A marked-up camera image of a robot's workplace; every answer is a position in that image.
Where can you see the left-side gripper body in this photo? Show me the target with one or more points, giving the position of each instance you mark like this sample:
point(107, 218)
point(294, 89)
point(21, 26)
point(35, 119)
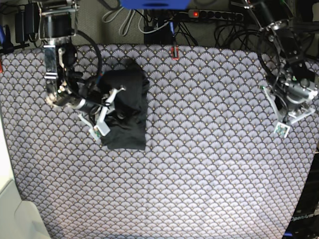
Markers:
point(296, 94)

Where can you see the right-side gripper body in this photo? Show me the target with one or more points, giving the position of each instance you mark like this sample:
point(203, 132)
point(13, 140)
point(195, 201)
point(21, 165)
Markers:
point(89, 103)

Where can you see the dark grey T-shirt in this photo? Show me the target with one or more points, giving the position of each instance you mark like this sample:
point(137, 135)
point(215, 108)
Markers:
point(127, 122)

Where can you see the red table clamp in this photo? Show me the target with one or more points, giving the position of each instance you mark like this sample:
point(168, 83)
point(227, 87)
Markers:
point(175, 52)

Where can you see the fan-patterned tablecloth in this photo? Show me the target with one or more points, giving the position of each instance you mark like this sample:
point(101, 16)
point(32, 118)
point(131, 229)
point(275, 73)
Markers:
point(213, 168)

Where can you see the black power adapter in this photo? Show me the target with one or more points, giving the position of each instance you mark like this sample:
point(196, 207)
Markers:
point(27, 23)

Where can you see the black OpenArm box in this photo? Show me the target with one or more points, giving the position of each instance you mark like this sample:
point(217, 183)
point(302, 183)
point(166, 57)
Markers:
point(304, 223)

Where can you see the white plastic bin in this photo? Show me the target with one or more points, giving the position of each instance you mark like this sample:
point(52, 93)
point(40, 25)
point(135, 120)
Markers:
point(19, 219)

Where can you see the blue clamp handle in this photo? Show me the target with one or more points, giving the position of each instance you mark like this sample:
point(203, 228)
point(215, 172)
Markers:
point(5, 40)

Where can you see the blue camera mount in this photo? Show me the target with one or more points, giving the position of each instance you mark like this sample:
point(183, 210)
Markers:
point(155, 4)

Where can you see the black power strip red switch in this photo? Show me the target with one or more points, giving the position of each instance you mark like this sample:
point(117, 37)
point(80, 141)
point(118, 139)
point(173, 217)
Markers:
point(215, 15)

